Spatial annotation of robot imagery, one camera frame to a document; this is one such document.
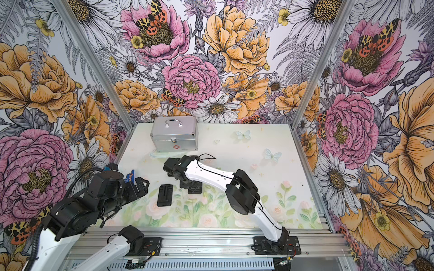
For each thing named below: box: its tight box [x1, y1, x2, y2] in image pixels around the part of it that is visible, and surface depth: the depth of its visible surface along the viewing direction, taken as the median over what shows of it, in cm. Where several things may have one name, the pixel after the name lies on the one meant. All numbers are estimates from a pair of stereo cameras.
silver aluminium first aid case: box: [150, 115, 198, 152], surface depth 102 cm
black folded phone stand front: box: [157, 184, 173, 207], surface depth 90 cm
